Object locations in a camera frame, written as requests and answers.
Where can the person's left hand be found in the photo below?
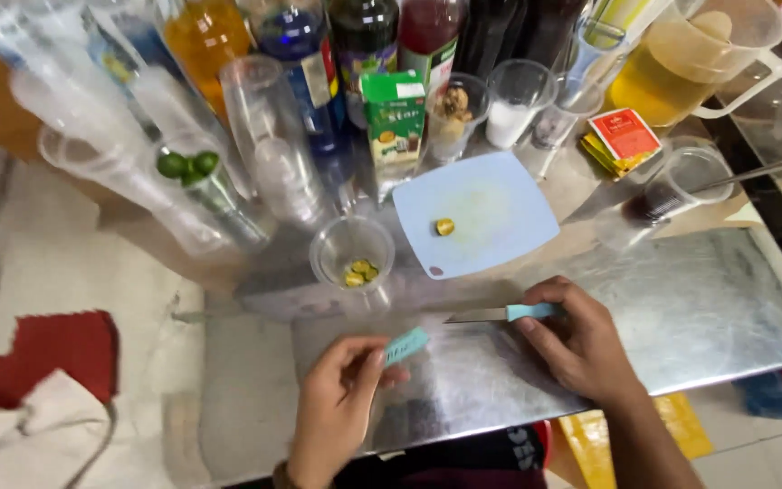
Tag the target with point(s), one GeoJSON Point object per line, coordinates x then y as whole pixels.
{"type": "Point", "coordinates": [333, 407]}

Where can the person's right hand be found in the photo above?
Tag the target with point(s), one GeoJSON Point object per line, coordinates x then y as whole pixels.
{"type": "Point", "coordinates": [578, 346]}

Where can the teal knife sheath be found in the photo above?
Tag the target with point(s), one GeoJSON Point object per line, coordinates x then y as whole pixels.
{"type": "Point", "coordinates": [408, 344]}

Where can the yellow plastic bag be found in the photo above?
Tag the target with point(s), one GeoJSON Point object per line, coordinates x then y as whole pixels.
{"type": "Point", "coordinates": [588, 448]}

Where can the lime pieces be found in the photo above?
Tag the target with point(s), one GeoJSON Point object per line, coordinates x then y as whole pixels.
{"type": "Point", "coordinates": [360, 273]}

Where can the person's dark clothing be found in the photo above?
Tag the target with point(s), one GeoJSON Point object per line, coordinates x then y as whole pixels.
{"type": "Point", "coordinates": [459, 465]}

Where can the clear plastic cup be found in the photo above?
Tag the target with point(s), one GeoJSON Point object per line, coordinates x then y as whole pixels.
{"type": "Point", "coordinates": [337, 244]}

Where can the clear cup with dark liquid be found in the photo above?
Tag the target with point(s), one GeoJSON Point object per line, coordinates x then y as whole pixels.
{"type": "Point", "coordinates": [656, 200]}

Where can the light blue cutting board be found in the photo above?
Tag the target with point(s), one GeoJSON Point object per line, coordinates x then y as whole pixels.
{"type": "Point", "coordinates": [493, 204]}

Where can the cut lime half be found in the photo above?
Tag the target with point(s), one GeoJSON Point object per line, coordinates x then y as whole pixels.
{"type": "Point", "coordinates": [445, 227]}

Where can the yellow tea bag packet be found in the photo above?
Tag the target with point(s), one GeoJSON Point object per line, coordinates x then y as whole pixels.
{"type": "Point", "coordinates": [601, 159]}

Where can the red tea bag packet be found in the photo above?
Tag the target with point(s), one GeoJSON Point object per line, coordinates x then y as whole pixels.
{"type": "Point", "coordinates": [625, 132]}

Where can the small empty clear cup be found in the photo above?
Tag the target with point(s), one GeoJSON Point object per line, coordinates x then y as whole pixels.
{"type": "Point", "coordinates": [557, 126]}

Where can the clear cup holding limes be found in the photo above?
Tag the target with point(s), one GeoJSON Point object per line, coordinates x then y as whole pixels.
{"type": "Point", "coordinates": [225, 204]}

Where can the clear cup with white sugar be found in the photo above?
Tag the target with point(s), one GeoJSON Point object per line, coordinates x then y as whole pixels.
{"type": "Point", "coordinates": [510, 119]}

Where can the long metal spoon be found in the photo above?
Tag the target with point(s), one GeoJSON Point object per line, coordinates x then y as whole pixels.
{"type": "Point", "coordinates": [757, 170]}

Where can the tall stack of clear cups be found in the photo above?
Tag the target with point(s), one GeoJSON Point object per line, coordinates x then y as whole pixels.
{"type": "Point", "coordinates": [275, 149]}

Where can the clear cup with brown pieces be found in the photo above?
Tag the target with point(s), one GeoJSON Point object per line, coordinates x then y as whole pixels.
{"type": "Point", "coordinates": [455, 108]}

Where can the whole green lime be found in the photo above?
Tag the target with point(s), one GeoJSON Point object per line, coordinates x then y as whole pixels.
{"type": "Point", "coordinates": [172, 165]}
{"type": "Point", "coordinates": [206, 162]}
{"type": "Point", "coordinates": [191, 179]}

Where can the clear pitcher with yellow tea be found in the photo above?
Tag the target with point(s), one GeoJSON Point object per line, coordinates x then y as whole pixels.
{"type": "Point", "coordinates": [662, 75]}

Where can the red cloth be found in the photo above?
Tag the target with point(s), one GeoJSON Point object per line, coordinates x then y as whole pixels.
{"type": "Point", "coordinates": [51, 353]}

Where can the green drink carton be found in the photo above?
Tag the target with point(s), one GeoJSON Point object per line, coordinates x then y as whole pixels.
{"type": "Point", "coordinates": [394, 115]}

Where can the white cloth bag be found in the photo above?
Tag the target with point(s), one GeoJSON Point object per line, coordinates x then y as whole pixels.
{"type": "Point", "coordinates": [24, 441]}

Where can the clear container with yellow straws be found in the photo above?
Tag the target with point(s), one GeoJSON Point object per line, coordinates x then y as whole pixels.
{"type": "Point", "coordinates": [611, 27]}

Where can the blue syrup bottle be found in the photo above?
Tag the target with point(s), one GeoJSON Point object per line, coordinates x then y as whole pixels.
{"type": "Point", "coordinates": [309, 68]}

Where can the red syrup bottle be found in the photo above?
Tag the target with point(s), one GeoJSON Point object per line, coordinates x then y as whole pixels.
{"type": "Point", "coordinates": [428, 34]}

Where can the dark purple syrup bottle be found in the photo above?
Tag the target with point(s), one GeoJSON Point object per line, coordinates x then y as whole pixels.
{"type": "Point", "coordinates": [364, 41]}

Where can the orange syrup bottle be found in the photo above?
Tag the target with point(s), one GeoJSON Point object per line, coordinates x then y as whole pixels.
{"type": "Point", "coordinates": [204, 41]}

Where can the heap of clear plastic cups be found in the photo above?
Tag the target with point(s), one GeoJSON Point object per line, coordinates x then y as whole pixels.
{"type": "Point", "coordinates": [72, 115]}

